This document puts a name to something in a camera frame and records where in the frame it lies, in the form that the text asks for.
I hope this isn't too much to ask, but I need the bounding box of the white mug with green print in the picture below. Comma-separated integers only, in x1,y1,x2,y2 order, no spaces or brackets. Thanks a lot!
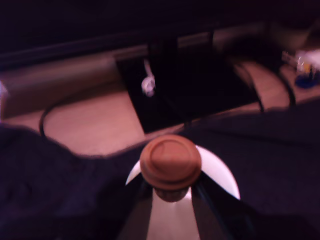
124,144,242,240

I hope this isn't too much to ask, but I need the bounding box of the small blue tool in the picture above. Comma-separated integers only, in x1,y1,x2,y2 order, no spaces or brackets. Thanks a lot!
294,72,320,90

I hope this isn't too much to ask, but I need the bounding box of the cream round pot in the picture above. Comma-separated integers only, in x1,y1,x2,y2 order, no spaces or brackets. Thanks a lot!
269,21,316,49

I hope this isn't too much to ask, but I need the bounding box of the large dark monitor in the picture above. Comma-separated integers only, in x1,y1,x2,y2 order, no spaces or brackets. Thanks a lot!
0,0,276,72

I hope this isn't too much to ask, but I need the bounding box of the white cable connector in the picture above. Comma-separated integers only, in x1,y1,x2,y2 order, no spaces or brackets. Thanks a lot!
140,59,158,98

